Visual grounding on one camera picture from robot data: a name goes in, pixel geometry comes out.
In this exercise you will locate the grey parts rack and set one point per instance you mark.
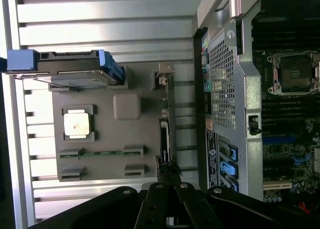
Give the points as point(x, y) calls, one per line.
point(140, 139)

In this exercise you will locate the white expansion slot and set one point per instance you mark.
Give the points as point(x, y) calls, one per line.
point(276, 186)

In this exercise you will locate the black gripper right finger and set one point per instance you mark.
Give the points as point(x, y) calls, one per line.
point(195, 209)

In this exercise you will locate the silver chipset heat sink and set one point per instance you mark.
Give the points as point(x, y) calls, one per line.
point(317, 156)

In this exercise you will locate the blue expansion slot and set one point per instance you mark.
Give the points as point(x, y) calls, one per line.
point(277, 140)

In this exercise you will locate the silver CPU chip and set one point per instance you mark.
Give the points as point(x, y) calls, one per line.
point(76, 124)

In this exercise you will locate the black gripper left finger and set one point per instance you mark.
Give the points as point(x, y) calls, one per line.
point(155, 209)

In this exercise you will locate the grey open PC case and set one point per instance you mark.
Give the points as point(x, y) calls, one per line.
point(247, 89)

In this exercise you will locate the green motherboard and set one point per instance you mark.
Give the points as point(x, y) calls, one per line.
point(282, 164)

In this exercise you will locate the hard disk with blue carrier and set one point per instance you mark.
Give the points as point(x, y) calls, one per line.
point(75, 71)

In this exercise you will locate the green RAM stick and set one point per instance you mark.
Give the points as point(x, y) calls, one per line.
point(105, 153)

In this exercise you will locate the CPU socket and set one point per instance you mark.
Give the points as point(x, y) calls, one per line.
point(295, 72)

